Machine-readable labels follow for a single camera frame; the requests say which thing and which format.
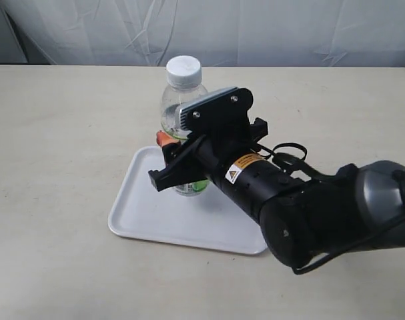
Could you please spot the orange tipped left gripper finger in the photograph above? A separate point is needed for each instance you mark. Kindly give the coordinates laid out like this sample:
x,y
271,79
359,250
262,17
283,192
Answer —
x,y
167,143

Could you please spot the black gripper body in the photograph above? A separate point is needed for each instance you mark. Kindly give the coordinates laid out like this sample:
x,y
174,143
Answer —
x,y
206,156

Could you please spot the clear plastic drink bottle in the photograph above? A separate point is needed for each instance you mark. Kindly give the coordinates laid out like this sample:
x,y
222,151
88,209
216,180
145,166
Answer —
x,y
184,83

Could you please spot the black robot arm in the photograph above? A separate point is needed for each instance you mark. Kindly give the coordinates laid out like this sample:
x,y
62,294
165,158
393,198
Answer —
x,y
307,218

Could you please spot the white rectangular plastic tray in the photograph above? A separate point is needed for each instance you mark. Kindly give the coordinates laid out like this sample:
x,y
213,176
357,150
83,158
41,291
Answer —
x,y
206,221

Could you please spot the white wrinkled backdrop curtain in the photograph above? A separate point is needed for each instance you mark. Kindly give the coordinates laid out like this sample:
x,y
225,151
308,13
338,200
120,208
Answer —
x,y
218,33

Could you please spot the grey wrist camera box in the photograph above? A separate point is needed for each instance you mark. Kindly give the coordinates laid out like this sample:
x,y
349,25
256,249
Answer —
x,y
214,110

